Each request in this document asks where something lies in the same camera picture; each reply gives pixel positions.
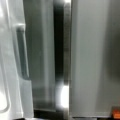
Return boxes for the oven door with handle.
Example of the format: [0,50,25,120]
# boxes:
[0,0,34,120]

